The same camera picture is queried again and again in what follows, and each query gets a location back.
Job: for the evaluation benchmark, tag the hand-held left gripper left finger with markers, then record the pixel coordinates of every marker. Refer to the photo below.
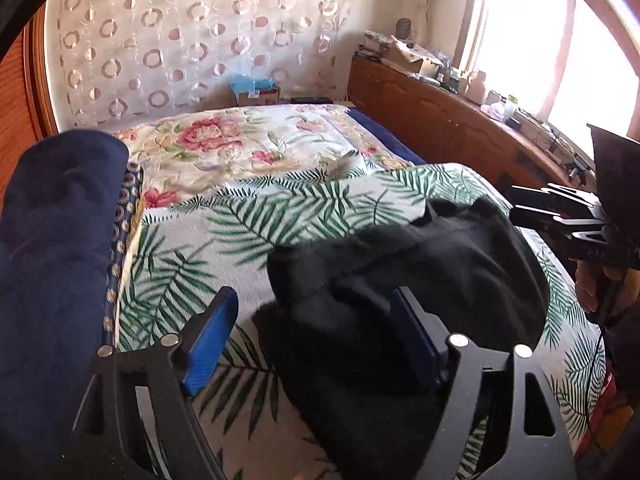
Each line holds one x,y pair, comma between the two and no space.
210,342

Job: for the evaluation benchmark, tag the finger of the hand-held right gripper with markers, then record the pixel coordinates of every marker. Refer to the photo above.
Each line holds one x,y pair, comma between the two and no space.
540,215
575,197

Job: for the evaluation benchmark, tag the grey oval ornament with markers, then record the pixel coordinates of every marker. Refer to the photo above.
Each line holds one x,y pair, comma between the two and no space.
403,29

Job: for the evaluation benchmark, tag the sheer circle pattern curtain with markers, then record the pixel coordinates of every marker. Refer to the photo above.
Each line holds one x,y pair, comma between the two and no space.
175,35

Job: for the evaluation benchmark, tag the small black tripod stand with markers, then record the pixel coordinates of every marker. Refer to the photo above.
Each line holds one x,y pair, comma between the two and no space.
580,170

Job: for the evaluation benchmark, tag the wooden slatted wardrobe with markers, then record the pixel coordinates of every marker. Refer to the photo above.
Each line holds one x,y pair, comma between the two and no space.
39,85

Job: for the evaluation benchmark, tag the black t-shirt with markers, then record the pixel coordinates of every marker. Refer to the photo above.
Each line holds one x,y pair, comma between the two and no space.
450,270

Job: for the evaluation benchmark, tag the navy patterned folded cloth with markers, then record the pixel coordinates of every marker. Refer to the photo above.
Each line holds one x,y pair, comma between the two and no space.
122,220

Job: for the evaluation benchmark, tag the white jug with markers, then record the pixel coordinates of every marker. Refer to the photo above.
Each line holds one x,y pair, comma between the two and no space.
476,87

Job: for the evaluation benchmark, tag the long wooden cabinet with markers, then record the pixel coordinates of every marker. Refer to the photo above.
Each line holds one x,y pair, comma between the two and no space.
440,120

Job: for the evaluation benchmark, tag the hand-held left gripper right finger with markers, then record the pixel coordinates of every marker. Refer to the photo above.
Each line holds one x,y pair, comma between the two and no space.
414,342

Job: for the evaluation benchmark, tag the window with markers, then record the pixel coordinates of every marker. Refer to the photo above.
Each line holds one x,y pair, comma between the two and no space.
525,35

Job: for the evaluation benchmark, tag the person's right hand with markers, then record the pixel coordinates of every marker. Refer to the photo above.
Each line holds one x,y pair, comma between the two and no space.
592,287

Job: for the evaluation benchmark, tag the stack of patterned boxes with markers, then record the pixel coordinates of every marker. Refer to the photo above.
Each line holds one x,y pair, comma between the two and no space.
374,44

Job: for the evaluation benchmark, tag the blue topped small box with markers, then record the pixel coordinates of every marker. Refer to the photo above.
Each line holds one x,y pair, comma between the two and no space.
255,91

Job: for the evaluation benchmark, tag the open cardboard box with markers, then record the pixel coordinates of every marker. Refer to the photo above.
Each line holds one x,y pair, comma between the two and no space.
415,57

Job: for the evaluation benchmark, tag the floral blanket with navy border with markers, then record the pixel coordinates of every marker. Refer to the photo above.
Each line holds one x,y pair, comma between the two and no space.
210,135

